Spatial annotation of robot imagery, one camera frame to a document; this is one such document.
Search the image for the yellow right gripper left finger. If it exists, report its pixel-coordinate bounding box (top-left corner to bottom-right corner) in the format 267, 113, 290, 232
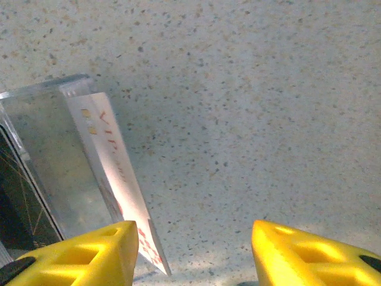
0, 219, 140, 286

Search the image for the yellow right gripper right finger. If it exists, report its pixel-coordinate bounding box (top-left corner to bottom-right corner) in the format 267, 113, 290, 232
251, 219, 381, 286

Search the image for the black credit card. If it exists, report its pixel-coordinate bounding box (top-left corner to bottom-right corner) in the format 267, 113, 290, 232
0, 125, 65, 251

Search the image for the white VIP card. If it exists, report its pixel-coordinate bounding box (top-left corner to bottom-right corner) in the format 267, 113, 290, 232
67, 92, 173, 276

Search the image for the small blue card packet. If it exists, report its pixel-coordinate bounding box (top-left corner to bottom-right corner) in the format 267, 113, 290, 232
0, 73, 173, 281

